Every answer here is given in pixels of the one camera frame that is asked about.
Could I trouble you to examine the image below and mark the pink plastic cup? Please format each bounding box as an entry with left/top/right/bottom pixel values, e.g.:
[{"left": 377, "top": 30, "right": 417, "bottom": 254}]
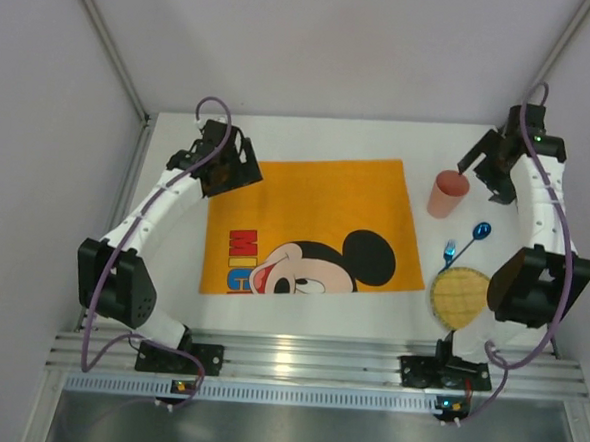
[{"left": 427, "top": 170, "right": 470, "bottom": 219}]

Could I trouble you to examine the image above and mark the orange Mickey Mouse placemat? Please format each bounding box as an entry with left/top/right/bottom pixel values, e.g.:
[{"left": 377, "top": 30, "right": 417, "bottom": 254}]
[{"left": 200, "top": 159, "right": 424, "bottom": 295}]

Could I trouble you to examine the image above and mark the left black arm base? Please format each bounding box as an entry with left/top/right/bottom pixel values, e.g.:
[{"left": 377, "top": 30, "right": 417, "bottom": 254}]
[{"left": 128, "top": 338, "right": 224, "bottom": 377}]

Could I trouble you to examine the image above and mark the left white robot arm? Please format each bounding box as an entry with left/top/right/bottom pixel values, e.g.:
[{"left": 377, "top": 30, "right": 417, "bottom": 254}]
[{"left": 77, "top": 120, "right": 262, "bottom": 349}]

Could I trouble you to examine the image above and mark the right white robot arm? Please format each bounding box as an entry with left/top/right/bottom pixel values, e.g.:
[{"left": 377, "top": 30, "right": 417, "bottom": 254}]
[{"left": 452, "top": 104, "right": 590, "bottom": 365}]

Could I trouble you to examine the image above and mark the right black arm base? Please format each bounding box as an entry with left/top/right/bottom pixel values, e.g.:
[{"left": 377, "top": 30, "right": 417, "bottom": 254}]
[{"left": 400, "top": 338, "right": 492, "bottom": 392}]

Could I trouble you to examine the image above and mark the yellow round plate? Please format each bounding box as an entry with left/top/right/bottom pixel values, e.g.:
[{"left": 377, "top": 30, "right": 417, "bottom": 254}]
[{"left": 430, "top": 267, "right": 490, "bottom": 331}]

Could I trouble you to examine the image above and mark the perforated grey cable duct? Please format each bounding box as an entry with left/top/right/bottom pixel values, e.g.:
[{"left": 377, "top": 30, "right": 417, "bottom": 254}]
[{"left": 63, "top": 370, "right": 466, "bottom": 418}]

